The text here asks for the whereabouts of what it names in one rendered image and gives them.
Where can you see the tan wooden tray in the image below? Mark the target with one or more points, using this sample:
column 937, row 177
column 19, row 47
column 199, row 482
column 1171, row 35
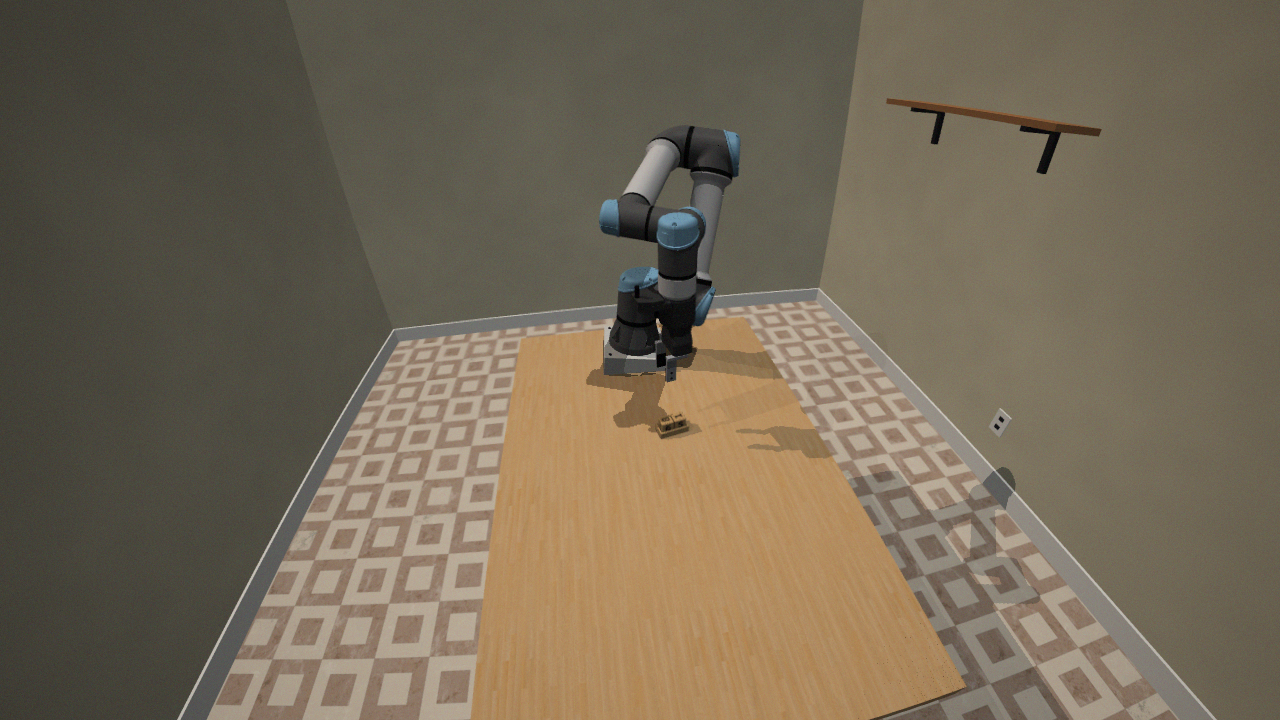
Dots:
column 671, row 432

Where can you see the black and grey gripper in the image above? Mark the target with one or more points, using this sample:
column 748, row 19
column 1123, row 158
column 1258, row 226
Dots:
column 676, row 314

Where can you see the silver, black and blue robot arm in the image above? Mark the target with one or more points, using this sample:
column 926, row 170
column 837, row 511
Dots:
column 635, row 216

